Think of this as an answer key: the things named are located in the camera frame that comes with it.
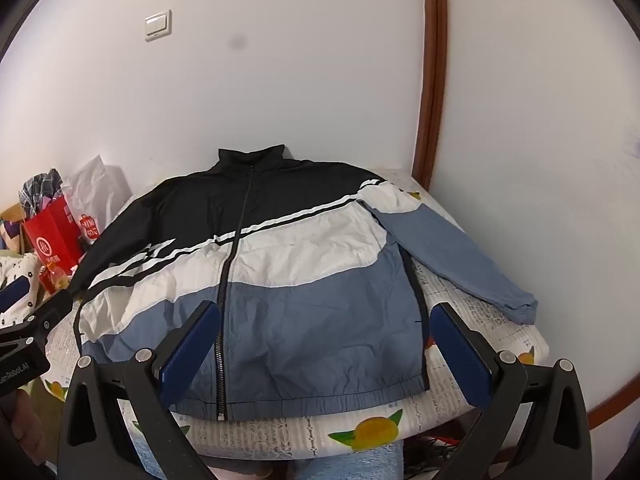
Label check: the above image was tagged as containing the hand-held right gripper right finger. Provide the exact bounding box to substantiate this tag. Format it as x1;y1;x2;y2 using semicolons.
429;301;593;480

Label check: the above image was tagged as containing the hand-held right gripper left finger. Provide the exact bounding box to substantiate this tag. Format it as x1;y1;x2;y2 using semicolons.
56;300;223;480

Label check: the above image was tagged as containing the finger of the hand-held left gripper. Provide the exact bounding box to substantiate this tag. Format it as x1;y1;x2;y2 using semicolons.
15;290;74;347
0;274;34;317

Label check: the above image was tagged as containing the black white blue jacket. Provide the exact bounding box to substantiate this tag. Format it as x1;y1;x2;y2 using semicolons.
67;145;540;422

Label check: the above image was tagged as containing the person's left hand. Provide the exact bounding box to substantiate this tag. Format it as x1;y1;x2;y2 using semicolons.
0;387;48;461

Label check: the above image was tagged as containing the white dotted cloth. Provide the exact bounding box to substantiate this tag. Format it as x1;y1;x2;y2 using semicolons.
0;252;41;328

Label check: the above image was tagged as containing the red paper bag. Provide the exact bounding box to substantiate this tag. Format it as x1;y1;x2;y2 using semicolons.
21;195;101;296

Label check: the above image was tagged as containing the plaid cloth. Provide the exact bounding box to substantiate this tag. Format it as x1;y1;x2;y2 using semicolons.
19;169;63;221

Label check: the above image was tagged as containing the fruit print tablecloth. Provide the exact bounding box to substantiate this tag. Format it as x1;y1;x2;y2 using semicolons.
25;167;551;461

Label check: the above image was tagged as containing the white plastic bag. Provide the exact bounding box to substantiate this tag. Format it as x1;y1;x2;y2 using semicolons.
62;154;132;241

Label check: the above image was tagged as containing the light blue cloth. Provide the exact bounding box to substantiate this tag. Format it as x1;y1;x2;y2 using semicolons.
287;437;406;480

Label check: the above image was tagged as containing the brown wooden baseboard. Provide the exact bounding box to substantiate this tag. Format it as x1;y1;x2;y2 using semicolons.
586;382;640;432

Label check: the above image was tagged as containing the tangle of cables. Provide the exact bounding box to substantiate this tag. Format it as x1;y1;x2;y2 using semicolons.
402;432;471;480

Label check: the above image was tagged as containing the brown wooden door frame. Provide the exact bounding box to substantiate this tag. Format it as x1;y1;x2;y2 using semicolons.
412;0;448;191

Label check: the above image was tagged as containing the white light switch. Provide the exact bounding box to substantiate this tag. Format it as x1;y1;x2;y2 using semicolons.
144;9;173;42

